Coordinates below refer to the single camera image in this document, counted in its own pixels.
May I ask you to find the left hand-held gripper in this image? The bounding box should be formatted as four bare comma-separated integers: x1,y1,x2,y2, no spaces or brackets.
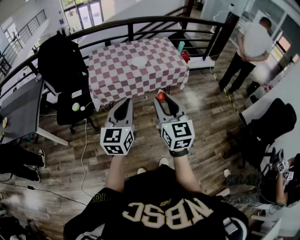
100,98,135,156

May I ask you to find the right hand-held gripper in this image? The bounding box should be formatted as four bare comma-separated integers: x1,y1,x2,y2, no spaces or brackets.
153,92,196,152

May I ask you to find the white round plate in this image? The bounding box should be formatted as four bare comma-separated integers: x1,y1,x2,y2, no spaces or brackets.
131,57,148,69

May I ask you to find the person's left forearm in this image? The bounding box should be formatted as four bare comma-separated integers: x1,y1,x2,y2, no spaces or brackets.
105,154,128,194

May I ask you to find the person's right forearm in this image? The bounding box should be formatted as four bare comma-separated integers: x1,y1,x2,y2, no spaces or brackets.
172,155,203,194

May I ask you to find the table with checkered tablecloth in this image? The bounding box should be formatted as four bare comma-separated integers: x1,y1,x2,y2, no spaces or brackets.
87,37,190,112

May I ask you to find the black wristband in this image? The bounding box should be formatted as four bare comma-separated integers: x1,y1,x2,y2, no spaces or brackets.
169,148,190,158

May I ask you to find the white low shelf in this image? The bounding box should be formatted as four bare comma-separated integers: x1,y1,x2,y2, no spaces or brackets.
187,57,216,71

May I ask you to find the black office chair with jacket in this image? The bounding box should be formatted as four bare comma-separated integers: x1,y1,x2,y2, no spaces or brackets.
37,30,100,135

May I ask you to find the black metal railing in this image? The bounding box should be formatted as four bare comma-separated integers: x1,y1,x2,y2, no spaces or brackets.
0,15,240,99

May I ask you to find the grey desk with white legs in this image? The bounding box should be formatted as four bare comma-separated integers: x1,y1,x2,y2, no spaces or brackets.
0,78,70,147

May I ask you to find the person's black printed jersey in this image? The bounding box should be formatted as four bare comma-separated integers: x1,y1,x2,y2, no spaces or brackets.
62,164,249,240

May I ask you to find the white floor cable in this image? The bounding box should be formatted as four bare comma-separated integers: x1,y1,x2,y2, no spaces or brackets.
80,117,95,198

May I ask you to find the black floor cable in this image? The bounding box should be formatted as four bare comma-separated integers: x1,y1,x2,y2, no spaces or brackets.
0,173,88,207

